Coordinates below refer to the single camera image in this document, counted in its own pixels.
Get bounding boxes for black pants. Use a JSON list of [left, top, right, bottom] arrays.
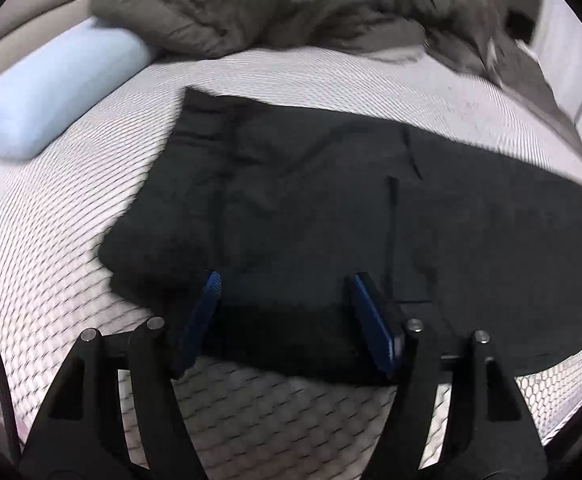
[[98, 88, 582, 386]]

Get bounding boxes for white honeycomb mattress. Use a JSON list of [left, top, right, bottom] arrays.
[[0, 48, 582, 479]]

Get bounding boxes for light blue pillow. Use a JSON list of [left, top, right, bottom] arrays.
[[0, 18, 157, 162]]

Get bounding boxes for dark grey duvet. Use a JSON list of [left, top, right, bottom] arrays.
[[90, 0, 582, 155]]

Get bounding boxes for white wardrobe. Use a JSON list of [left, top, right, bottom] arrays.
[[518, 0, 582, 136]]

